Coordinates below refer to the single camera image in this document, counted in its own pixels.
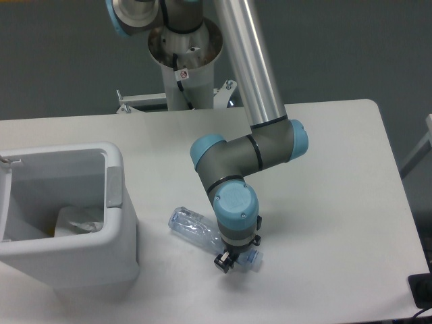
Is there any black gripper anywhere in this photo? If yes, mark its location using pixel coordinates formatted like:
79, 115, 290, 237
214, 215, 262, 273

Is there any crushed clear plastic bottle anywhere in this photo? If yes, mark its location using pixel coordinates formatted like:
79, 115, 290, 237
168, 207, 263, 272

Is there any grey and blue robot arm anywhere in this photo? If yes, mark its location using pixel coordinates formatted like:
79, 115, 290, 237
105, 1, 308, 271

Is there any white plastic trash can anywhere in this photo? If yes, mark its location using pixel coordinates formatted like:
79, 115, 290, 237
1, 142, 140, 289

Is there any black device at table edge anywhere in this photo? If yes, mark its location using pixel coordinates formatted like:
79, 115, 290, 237
408, 273, 431, 308

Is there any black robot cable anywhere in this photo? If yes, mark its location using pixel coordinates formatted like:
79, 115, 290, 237
171, 53, 196, 111

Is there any white metal base frame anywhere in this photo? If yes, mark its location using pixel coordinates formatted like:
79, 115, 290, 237
115, 79, 242, 114

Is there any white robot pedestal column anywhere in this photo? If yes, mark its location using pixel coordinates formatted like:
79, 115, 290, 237
148, 18, 223, 111

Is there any white frame at right edge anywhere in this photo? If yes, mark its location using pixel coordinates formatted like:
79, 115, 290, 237
399, 114, 431, 179

